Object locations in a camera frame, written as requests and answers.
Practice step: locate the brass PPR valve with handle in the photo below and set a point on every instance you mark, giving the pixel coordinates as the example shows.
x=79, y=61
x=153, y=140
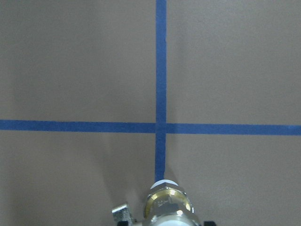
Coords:
x=167, y=204

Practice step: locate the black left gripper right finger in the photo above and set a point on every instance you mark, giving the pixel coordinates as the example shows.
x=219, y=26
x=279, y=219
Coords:
x=209, y=223

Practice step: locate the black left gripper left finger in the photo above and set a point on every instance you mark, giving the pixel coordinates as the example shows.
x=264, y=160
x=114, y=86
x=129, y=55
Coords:
x=128, y=221

